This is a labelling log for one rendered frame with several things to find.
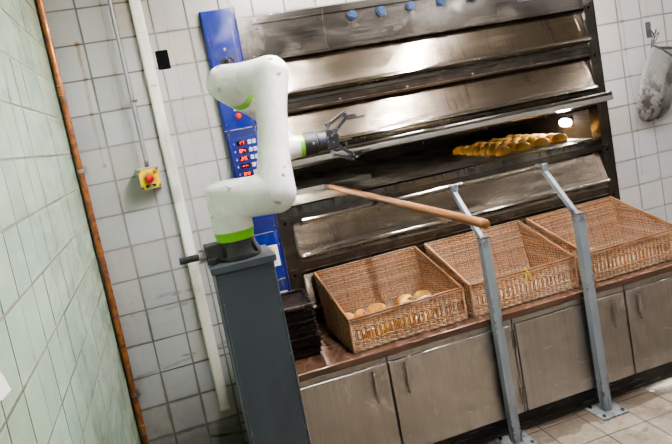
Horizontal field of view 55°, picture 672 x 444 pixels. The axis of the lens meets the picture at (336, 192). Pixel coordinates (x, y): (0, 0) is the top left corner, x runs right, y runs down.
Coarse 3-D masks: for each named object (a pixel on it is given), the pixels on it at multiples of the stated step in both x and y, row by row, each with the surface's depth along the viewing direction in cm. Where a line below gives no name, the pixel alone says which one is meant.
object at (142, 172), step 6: (144, 168) 287; (150, 168) 287; (156, 168) 288; (138, 174) 286; (144, 174) 286; (156, 174) 288; (138, 180) 286; (144, 180) 287; (156, 180) 288; (144, 186) 287; (150, 186) 288; (156, 186) 288; (162, 186) 289
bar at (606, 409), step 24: (528, 168) 305; (432, 192) 292; (456, 192) 294; (312, 216) 278; (336, 216) 281; (576, 216) 288; (480, 240) 276; (576, 240) 292; (504, 336) 281; (600, 336) 295; (504, 360) 282; (600, 360) 296; (504, 384) 284; (600, 384) 298; (600, 408) 302; (624, 408) 299
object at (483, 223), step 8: (344, 192) 327; (352, 192) 313; (360, 192) 302; (368, 192) 295; (376, 200) 282; (384, 200) 271; (392, 200) 263; (400, 200) 256; (408, 208) 247; (416, 208) 239; (424, 208) 232; (432, 208) 227; (440, 216) 220; (448, 216) 214; (456, 216) 208; (464, 216) 204; (472, 216) 200; (472, 224) 198; (480, 224) 193; (488, 224) 192
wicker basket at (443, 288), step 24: (360, 264) 321; (384, 264) 323; (408, 264) 327; (432, 264) 310; (336, 288) 316; (360, 288) 318; (384, 288) 321; (408, 288) 324; (432, 288) 318; (456, 288) 286; (336, 312) 288; (384, 312) 276; (408, 312) 280; (456, 312) 287; (336, 336) 297; (360, 336) 290; (384, 336) 285; (408, 336) 280
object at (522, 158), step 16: (576, 144) 354; (592, 144) 357; (496, 160) 345; (512, 160) 344; (528, 160) 347; (432, 176) 332; (448, 176) 335; (384, 192) 326; (304, 208) 315; (320, 208) 317
